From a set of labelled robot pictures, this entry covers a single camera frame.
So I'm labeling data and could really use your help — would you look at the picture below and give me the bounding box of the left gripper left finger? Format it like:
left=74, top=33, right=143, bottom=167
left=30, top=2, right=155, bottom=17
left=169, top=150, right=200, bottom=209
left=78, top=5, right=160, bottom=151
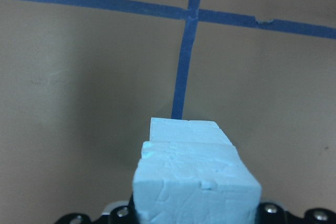
left=55, top=195, right=139, bottom=224

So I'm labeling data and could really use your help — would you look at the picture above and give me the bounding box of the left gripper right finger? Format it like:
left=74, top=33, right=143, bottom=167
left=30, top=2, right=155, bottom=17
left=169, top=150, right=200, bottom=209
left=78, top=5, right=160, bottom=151
left=255, top=198, right=335, bottom=224

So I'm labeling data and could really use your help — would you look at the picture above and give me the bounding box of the light blue block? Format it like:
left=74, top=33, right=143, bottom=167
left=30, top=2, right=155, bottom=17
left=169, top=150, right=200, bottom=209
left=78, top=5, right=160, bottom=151
left=149, top=118, right=233, bottom=146
left=132, top=141, right=262, bottom=223

